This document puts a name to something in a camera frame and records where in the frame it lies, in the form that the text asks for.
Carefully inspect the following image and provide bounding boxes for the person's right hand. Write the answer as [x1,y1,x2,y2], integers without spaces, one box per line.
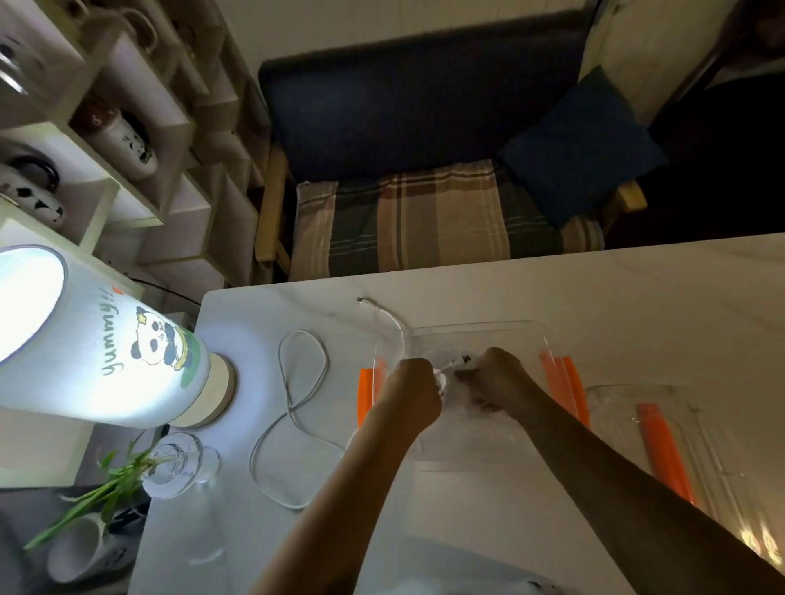
[454,347,536,420]

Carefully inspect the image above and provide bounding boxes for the person's left hand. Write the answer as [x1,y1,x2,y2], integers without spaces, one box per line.
[381,358,452,431]

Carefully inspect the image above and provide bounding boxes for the white charging cable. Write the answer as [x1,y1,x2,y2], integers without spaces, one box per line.
[248,296,473,511]

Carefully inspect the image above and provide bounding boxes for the person's left forearm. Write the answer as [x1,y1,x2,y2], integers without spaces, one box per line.
[250,405,431,595]

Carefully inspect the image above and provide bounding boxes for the person's right forearm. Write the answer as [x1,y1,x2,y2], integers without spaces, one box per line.
[514,392,785,595]

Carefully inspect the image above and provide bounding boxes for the plaid seat cushion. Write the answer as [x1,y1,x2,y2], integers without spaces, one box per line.
[288,158,607,282]

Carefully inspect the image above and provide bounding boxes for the clear lid with orange latch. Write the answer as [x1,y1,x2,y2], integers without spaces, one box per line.
[584,384,785,574]

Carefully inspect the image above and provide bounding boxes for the blue throw pillow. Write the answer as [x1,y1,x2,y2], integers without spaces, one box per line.
[497,65,669,229]

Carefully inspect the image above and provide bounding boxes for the clear glass vase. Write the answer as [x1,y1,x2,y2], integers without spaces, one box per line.
[142,432,222,500]

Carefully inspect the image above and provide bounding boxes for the dark blue sofa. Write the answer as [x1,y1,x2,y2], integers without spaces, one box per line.
[254,7,650,283]

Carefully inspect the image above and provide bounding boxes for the white cube shelf unit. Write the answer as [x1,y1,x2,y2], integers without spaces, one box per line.
[0,0,276,301]

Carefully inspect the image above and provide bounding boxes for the white panda print lamp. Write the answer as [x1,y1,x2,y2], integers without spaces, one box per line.
[0,244,237,430]

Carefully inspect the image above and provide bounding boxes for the green plant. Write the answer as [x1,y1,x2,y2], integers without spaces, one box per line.
[23,440,179,551]

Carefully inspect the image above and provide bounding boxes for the white panda mug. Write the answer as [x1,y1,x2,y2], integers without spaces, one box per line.
[83,110,160,182]

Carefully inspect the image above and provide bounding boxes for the black and white mug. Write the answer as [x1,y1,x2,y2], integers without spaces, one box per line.
[0,154,67,229]

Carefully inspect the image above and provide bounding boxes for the beige mug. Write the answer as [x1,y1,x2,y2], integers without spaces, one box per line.
[92,5,161,57]

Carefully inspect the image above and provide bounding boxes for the clear glass jar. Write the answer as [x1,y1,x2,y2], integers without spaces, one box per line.
[0,34,47,99]

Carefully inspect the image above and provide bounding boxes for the clear box with orange handles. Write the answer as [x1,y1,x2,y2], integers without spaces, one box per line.
[357,320,592,468]

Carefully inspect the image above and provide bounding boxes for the black cable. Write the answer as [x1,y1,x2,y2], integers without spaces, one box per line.
[130,279,202,307]

